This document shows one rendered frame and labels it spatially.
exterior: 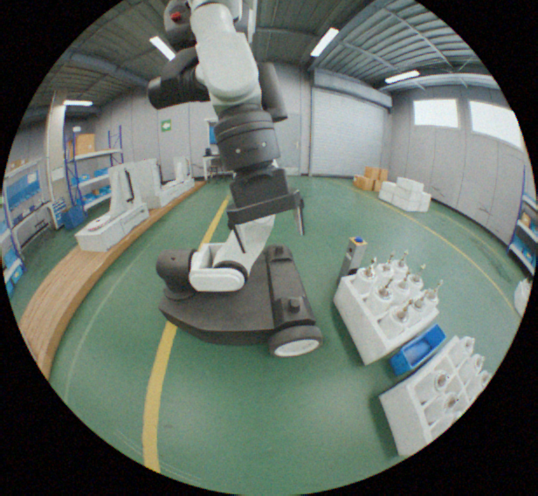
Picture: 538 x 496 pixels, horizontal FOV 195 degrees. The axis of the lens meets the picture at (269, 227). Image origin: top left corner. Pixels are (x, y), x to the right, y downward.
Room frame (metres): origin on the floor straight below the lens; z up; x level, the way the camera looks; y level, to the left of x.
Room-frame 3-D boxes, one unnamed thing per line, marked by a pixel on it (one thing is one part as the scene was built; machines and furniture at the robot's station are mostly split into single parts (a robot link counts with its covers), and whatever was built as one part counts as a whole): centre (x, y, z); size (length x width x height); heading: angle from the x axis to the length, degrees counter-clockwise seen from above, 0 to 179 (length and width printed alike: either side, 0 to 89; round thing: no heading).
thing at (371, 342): (0.33, -0.57, 0.09); 0.39 x 0.39 x 0.18; 7
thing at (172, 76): (0.47, 0.22, 0.97); 0.28 x 0.13 x 0.18; 96
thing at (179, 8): (0.48, 0.19, 1.23); 0.34 x 0.30 x 0.36; 6
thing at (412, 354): (0.07, -0.66, 0.06); 0.30 x 0.11 x 0.12; 96
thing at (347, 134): (5.52, -2.96, 1.55); 3.20 x 0.12 x 3.10; 96
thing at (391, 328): (0.20, -0.46, 0.16); 0.10 x 0.10 x 0.18
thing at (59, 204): (1.46, 5.14, 0.34); 0.59 x 0.47 x 0.69; 96
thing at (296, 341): (0.24, -0.10, 0.10); 0.20 x 0.05 x 0.20; 96
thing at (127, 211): (1.11, 1.76, 0.45); 0.82 x 0.57 x 0.74; 6
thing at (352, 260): (0.61, -0.46, 0.16); 0.07 x 0.07 x 0.31; 7
